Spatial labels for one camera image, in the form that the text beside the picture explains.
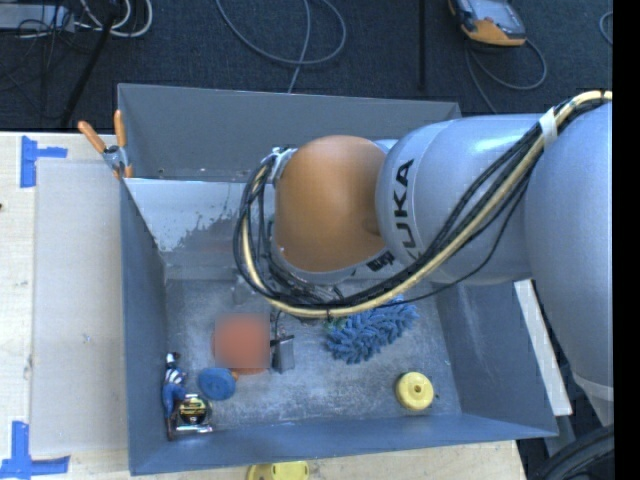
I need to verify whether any grey metal bin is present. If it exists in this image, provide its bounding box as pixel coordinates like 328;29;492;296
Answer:
116;83;561;477

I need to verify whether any blue fluffy duster cloth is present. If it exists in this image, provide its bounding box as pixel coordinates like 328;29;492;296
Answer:
323;295;421;366

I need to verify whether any yellow round disc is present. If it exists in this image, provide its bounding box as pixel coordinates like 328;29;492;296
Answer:
394;371;435;412
245;460;311;480

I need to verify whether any orange rounded object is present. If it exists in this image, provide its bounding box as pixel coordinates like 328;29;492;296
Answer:
211;312;273;377

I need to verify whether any blue round disc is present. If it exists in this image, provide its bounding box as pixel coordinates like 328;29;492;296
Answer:
197;366;238;402

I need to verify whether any black and yellow tape measure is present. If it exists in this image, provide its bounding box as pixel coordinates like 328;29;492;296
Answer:
174;393;215;435

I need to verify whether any pale flat board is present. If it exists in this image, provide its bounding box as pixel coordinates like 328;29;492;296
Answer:
28;159;129;462

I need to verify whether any pale grey metal gripper finger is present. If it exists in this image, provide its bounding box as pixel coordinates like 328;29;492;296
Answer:
271;335;297;375

